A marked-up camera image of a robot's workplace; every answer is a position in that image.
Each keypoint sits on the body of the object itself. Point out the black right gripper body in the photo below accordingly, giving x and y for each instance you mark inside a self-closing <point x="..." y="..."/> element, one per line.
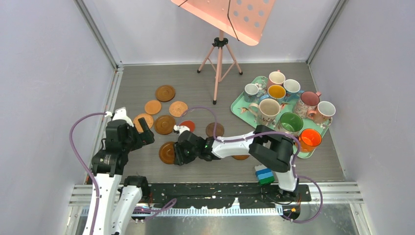
<point x="184" y="155"/>

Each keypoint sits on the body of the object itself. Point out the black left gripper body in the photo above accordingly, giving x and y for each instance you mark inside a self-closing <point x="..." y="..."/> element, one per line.
<point x="134" y="141"/>

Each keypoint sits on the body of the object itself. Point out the large ridged brown wooden coaster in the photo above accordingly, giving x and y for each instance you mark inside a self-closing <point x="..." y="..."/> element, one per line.
<point x="164" y="124"/>

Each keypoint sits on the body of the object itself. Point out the red round paper coaster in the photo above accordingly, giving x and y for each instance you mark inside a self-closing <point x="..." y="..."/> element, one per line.
<point x="188" y="123"/>

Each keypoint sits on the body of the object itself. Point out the light plain wooden coaster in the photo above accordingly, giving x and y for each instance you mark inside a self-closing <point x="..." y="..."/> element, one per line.
<point x="153" y="107"/>

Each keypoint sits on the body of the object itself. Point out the dark walnut coaster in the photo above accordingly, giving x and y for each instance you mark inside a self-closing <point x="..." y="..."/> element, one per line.
<point x="216" y="128"/>

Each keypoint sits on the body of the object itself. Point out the cream shell pattern mug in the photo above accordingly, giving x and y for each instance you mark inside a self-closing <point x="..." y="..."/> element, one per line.
<point x="265" y="112"/>

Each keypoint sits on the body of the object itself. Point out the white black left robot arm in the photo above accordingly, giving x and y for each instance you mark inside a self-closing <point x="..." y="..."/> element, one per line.
<point x="112" y="207"/>

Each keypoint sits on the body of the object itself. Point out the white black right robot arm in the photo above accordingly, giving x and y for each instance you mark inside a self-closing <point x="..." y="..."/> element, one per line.
<point x="274" y="150"/>

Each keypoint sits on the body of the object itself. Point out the ridged brown coaster back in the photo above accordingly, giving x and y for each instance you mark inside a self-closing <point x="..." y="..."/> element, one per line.
<point x="165" y="93"/>

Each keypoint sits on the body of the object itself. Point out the blue green toy brick stack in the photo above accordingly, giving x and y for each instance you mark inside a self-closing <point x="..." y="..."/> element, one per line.
<point x="264" y="175"/>

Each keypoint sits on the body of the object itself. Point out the small blue patterned mug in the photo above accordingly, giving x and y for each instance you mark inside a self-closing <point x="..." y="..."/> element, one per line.
<point x="250" y="92"/>

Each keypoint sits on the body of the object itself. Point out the mint green floral tray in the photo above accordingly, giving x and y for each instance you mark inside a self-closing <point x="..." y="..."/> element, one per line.
<point x="241" y="109"/>

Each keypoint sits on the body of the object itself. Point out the yellow inside blue mug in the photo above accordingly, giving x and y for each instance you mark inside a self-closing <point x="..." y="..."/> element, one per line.
<point x="277" y="93"/>

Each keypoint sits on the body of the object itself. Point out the green inside cream mug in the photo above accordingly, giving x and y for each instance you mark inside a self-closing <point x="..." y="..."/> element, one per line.
<point x="290" y="123"/>

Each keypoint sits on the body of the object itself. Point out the pink white inside mug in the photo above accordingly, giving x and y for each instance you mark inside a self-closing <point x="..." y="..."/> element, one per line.
<point x="276" y="78"/>

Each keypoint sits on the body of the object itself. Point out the white inside teal mug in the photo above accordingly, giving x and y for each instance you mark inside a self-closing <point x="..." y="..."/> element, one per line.
<point x="292" y="88"/>

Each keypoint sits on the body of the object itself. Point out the orange mug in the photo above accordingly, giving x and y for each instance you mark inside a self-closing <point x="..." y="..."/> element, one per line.
<point x="309" y="140"/>

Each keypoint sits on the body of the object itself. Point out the pink inside floral mug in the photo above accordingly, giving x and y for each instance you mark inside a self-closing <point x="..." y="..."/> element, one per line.
<point x="307" y="101"/>

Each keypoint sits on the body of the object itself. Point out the peach mug white inside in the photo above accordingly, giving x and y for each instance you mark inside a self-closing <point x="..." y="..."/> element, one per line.
<point x="323" y="112"/>

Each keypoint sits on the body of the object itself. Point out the pink music stand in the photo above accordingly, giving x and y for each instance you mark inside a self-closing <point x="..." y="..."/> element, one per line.
<point x="244" y="20"/>

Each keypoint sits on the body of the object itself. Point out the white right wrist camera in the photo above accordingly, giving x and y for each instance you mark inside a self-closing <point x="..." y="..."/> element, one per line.
<point x="179" y="129"/>

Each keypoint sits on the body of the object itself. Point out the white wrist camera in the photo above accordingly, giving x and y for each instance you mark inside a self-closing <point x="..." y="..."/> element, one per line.
<point x="121" y="114"/>
<point x="179" y="129"/>

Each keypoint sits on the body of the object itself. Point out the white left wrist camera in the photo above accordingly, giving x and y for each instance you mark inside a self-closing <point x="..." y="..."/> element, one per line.
<point x="121" y="114"/>

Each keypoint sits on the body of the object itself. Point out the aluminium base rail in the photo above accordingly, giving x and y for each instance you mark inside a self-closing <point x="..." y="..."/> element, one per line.
<point x="214" y="199"/>

